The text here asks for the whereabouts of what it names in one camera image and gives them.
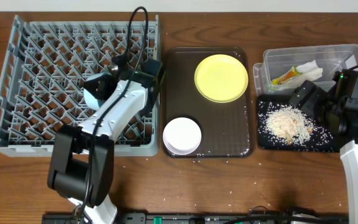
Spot white paper napkin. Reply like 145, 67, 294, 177
284, 60, 323, 88

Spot rice and nut shells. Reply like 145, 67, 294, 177
258, 101, 335, 147

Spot green orange snack wrapper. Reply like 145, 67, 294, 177
272, 66, 301, 85

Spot light blue bowl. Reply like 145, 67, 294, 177
83, 73, 104, 111

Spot white pink bowl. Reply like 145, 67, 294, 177
162, 117, 202, 156

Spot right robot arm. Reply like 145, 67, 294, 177
289, 69, 358, 223

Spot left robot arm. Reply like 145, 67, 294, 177
47, 59, 165, 223

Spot clear plastic waste bin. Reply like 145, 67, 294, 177
253, 44, 358, 96

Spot grey plastic dishwasher rack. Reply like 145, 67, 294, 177
0, 17, 162, 157

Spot yellow round plate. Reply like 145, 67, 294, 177
194, 54, 249, 103

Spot black rectangular tray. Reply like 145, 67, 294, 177
255, 94, 344, 153

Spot dark brown serving tray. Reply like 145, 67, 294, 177
161, 47, 256, 158

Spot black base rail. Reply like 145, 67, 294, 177
41, 207, 349, 224

